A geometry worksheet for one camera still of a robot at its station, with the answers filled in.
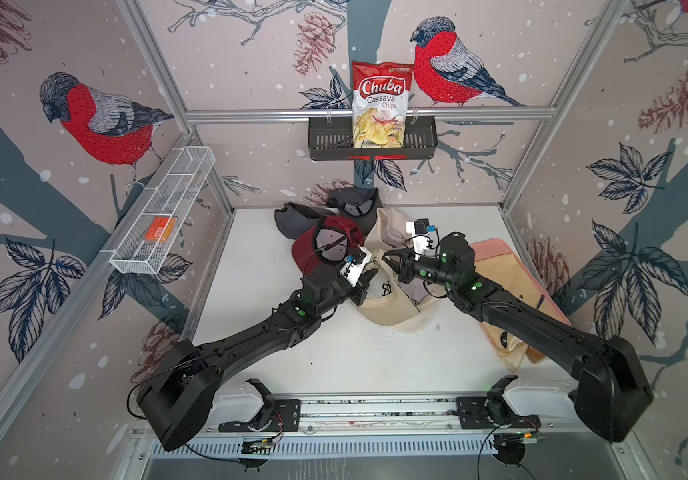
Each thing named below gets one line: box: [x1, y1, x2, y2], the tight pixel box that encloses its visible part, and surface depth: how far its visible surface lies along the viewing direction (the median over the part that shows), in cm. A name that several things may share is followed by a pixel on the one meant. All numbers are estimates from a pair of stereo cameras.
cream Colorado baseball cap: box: [390, 278, 447, 333], surface depth 89 cm
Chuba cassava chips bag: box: [352, 60, 414, 148], surface depth 87 cm
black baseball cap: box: [326, 187, 383, 234], surface depth 119 cm
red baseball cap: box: [291, 215, 365, 277], surface depth 103 cm
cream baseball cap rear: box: [364, 207, 413, 253], surface depth 106 cm
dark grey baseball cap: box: [274, 202, 340, 239], surface depth 103 cm
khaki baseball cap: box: [359, 249, 420, 326], surface depth 88 cm
